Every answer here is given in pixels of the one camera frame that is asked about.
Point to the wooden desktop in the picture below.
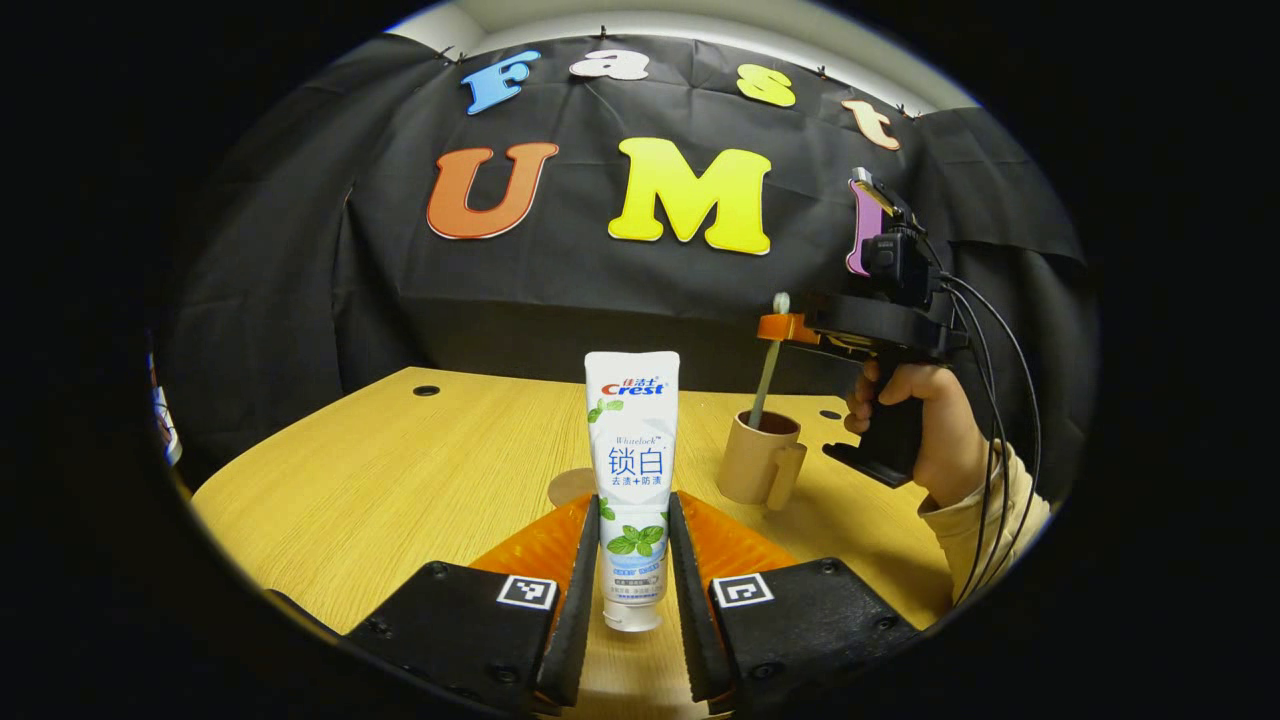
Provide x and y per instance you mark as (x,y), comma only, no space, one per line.
(400,480)

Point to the beige cup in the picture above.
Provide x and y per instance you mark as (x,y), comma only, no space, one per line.
(745,465)

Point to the brown round coaster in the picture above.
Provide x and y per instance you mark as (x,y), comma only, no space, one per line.
(570,487)

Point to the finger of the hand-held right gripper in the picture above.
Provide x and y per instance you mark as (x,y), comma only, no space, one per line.
(780,327)

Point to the black backdrop cloth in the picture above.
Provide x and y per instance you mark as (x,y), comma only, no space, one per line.
(560,290)

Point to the white toothpaste tube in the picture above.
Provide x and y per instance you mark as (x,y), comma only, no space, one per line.
(635,450)

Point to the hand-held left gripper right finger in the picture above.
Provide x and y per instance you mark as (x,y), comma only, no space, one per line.
(688,610)

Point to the pale green toothbrush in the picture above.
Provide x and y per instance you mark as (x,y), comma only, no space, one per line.
(765,380)

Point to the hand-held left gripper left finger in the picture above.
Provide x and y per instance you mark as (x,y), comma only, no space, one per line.
(580,610)

